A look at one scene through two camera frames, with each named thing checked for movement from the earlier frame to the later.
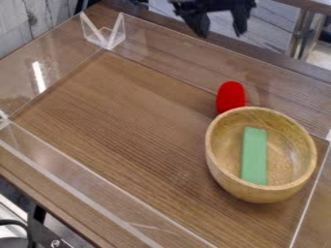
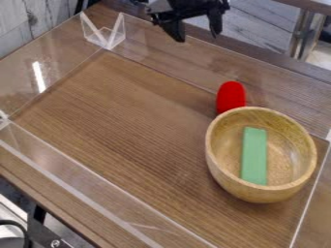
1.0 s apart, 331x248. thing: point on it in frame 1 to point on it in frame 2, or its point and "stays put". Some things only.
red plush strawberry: (230, 96) stays put
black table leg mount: (41, 236) stays put
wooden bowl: (291, 154) stays put
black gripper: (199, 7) to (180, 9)
